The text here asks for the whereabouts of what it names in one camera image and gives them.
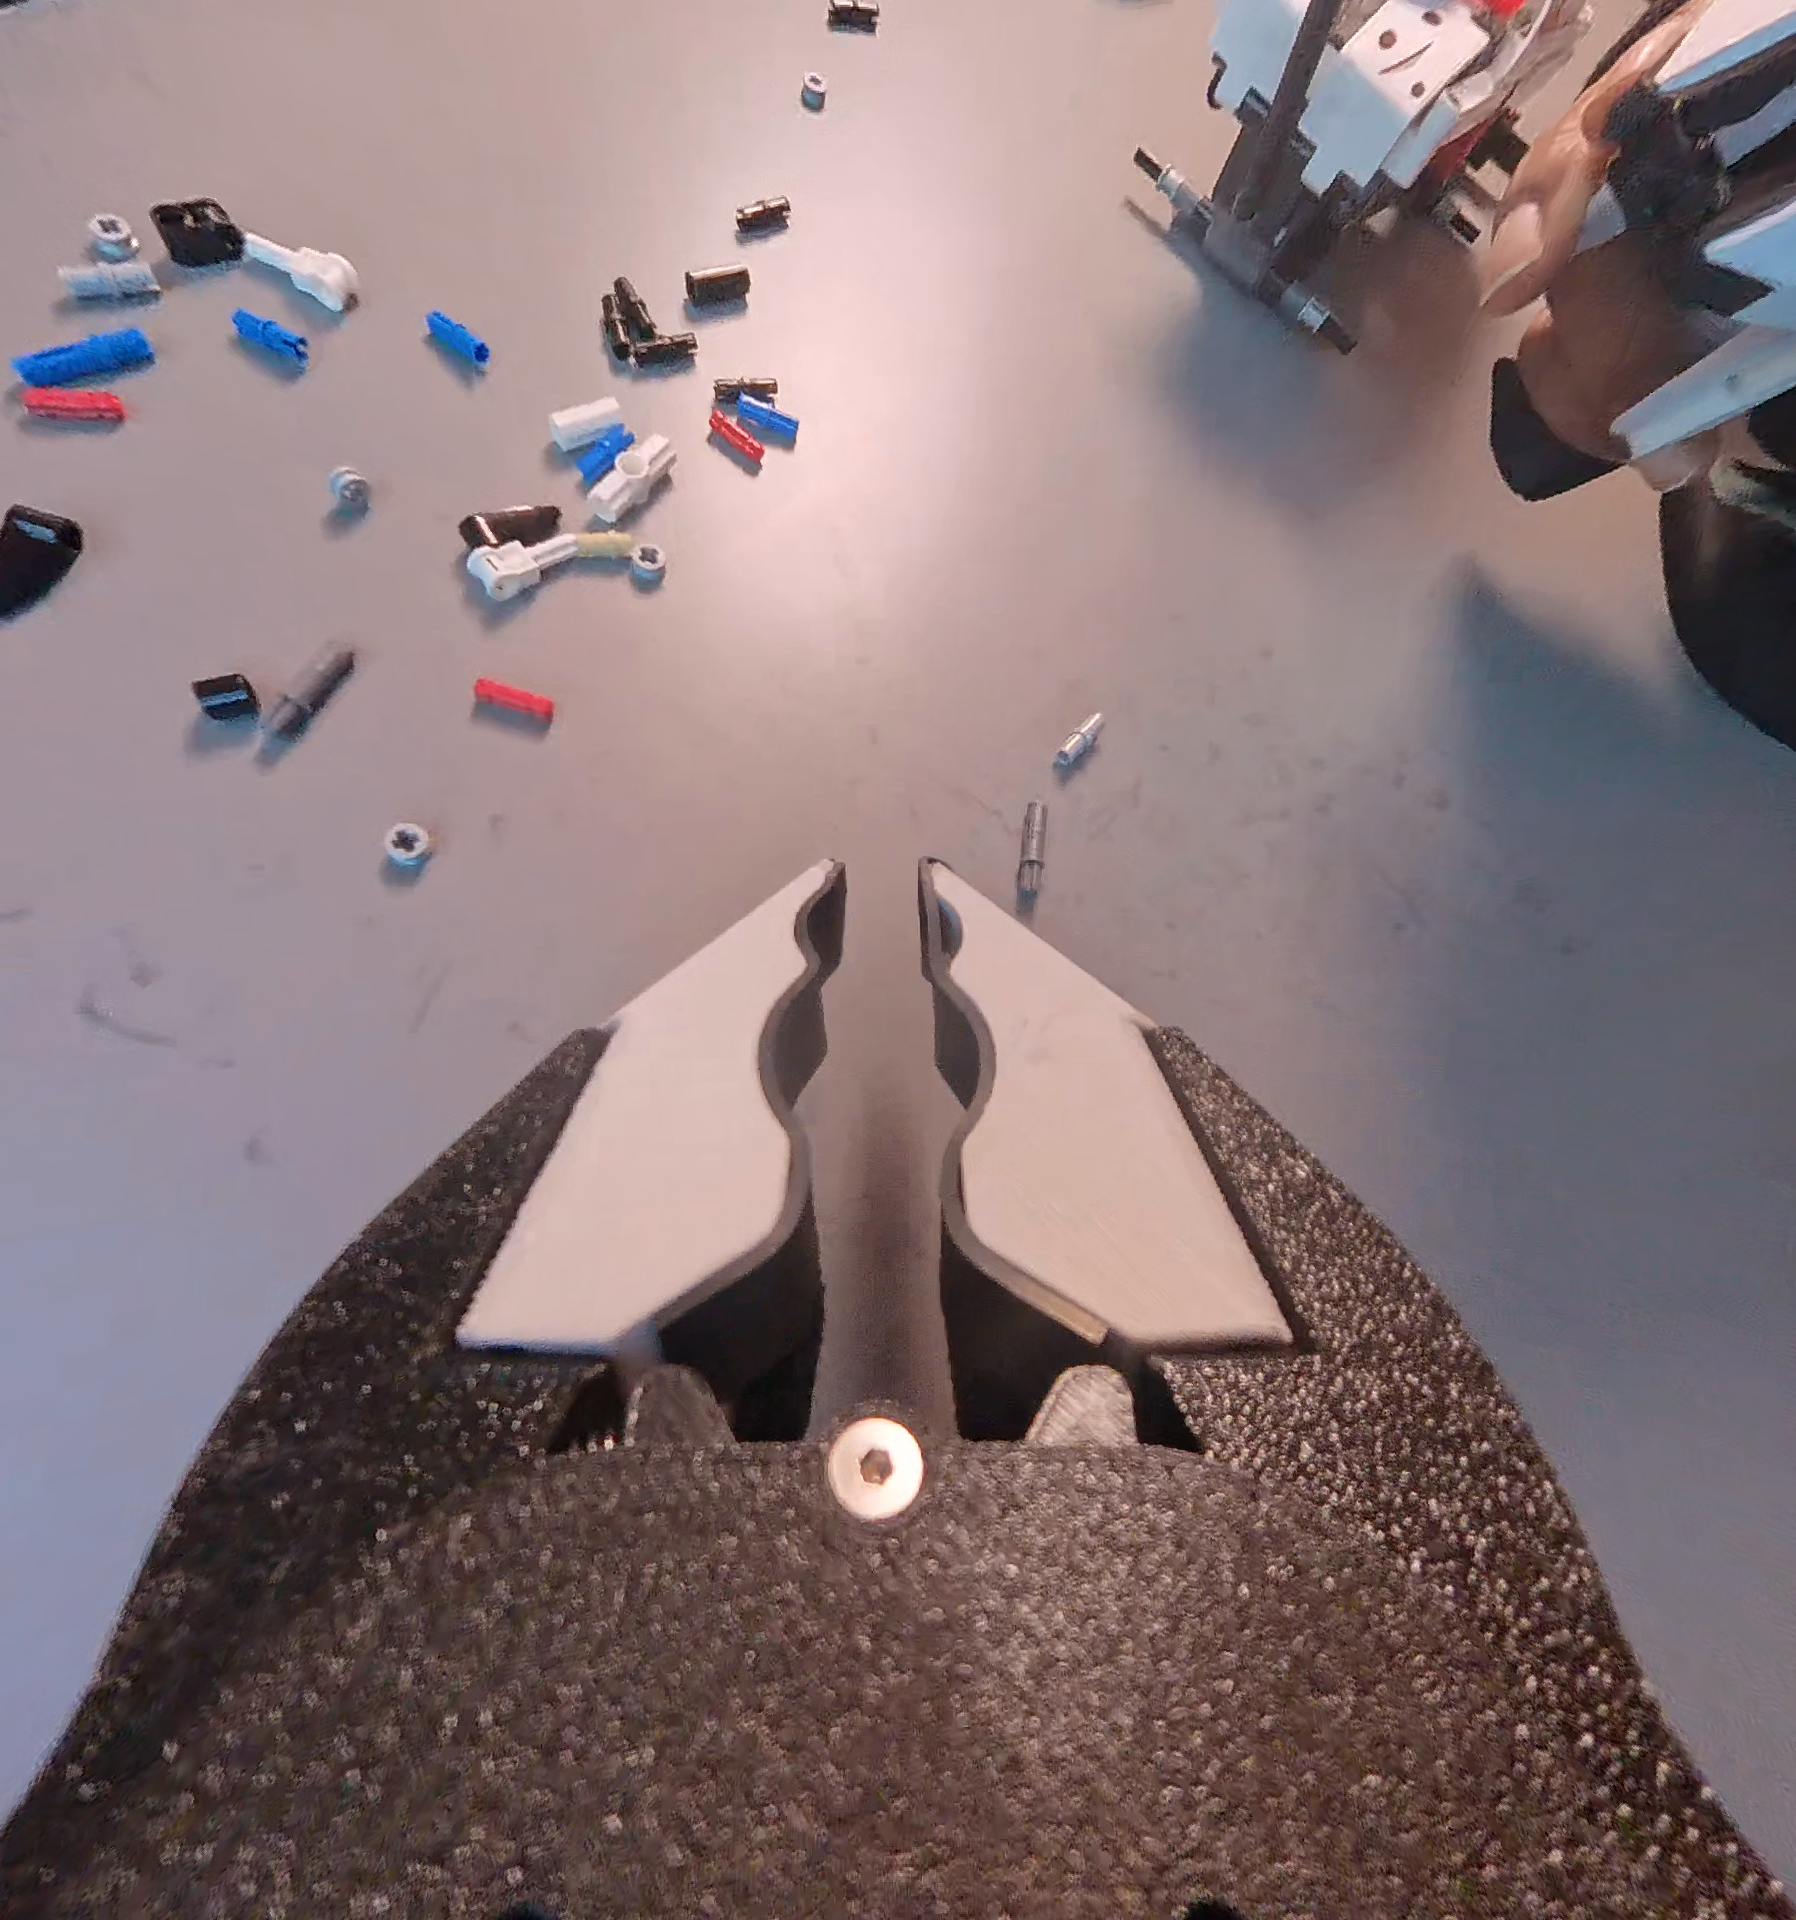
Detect grey desk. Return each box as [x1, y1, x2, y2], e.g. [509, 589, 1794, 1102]
[0, 0, 1796, 1892]

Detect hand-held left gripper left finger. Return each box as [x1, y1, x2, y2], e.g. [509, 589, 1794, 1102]
[455, 862, 845, 1357]

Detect person's right hand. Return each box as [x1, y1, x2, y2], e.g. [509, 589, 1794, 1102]
[1482, 63, 1710, 504]

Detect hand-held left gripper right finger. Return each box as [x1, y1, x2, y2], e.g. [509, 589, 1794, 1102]
[919, 862, 1296, 1411]

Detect white toy truck chassis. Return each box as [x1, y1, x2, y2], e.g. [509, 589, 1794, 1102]
[1130, 0, 1619, 354]

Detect scattered small building pieces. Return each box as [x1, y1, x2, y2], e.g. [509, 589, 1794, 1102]
[0, 0, 887, 878]

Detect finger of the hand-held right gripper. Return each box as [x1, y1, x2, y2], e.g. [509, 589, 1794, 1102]
[1650, 0, 1796, 138]
[1612, 265, 1796, 483]

